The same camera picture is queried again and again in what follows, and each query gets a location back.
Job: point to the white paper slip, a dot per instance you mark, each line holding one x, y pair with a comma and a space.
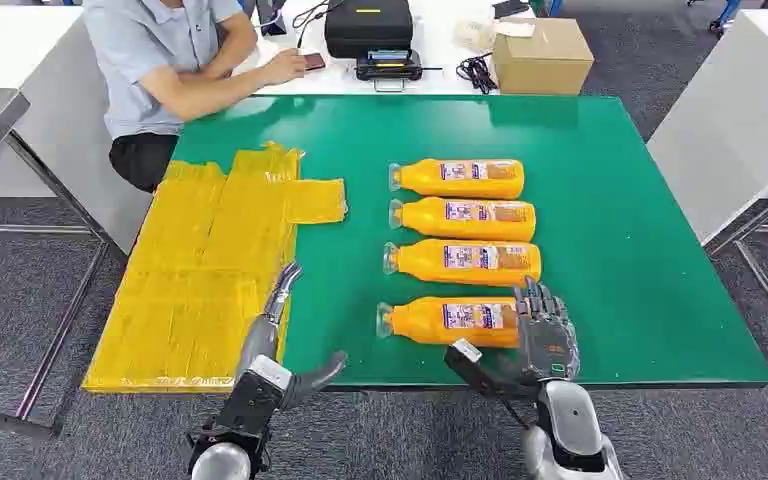
515, 28

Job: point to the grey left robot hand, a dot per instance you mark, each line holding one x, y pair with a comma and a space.
258, 341

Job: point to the flat black device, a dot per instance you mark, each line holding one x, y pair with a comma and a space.
511, 8

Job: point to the dark red phone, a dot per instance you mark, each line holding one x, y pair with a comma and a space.
315, 61

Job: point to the grey side table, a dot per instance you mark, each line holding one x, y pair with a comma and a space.
735, 119
66, 119

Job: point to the person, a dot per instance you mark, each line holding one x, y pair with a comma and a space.
139, 60

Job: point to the black handheld controller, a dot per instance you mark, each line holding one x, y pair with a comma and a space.
389, 66

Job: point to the brown cardboard box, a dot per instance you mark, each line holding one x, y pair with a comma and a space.
543, 56

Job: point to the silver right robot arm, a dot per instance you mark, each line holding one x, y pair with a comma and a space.
573, 424

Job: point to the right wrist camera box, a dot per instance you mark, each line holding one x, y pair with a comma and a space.
473, 371

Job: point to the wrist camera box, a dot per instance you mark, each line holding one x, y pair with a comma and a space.
473, 371
251, 401

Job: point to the clear plastic bag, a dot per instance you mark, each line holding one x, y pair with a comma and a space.
473, 34

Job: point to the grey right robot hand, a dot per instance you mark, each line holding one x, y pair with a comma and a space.
546, 344

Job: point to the dark upright tablet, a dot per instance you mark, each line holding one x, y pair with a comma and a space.
271, 18

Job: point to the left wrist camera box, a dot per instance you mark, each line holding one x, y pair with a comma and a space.
251, 401

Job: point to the black carry case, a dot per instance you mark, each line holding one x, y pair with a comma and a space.
367, 26

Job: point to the green table mat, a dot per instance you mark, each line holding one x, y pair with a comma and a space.
622, 265

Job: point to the white desk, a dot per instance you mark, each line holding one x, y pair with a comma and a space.
437, 40

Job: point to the yellow plastic sheet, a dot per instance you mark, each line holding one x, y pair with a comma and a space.
192, 278

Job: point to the orange drink bottle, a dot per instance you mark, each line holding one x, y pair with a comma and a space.
424, 220
420, 262
417, 321
424, 179

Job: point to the metal table leg frame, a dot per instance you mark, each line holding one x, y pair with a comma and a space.
59, 338
765, 278

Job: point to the person's right hand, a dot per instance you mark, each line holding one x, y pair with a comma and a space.
284, 66

